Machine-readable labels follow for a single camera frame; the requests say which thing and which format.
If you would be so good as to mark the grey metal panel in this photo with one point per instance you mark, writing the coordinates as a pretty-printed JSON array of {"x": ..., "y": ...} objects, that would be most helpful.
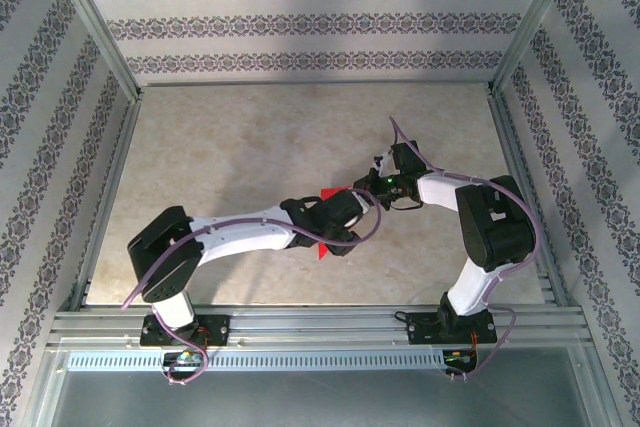
[{"x": 320, "y": 402}]

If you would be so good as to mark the aluminium table edge rail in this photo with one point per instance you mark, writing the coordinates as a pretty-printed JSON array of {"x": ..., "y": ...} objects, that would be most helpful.
[
  {"x": 107, "y": 197},
  {"x": 315, "y": 83},
  {"x": 527, "y": 197}
]

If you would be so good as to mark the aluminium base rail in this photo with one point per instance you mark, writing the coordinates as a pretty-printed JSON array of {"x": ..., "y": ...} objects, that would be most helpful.
[{"x": 320, "y": 327}]

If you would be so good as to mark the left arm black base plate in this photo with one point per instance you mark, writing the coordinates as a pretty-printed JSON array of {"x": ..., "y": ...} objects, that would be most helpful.
[{"x": 217, "y": 329}]

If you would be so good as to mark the aluminium frame post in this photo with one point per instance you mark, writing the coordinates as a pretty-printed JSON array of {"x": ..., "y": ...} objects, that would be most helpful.
[
  {"x": 44, "y": 387},
  {"x": 595, "y": 387},
  {"x": 535, "y": 22},
  {"x": 93, "y": 22}
]

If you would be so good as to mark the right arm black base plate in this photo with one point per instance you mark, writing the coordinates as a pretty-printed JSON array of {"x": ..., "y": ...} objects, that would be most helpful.
[{"x": 425, "y": 329}]

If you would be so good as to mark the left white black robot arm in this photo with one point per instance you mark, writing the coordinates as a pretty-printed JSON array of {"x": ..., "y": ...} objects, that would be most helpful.
[{"x": 240, "y": 237}]

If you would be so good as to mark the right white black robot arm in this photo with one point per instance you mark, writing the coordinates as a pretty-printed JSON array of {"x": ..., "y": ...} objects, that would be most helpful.
[{"x": 475, "y": 287}]

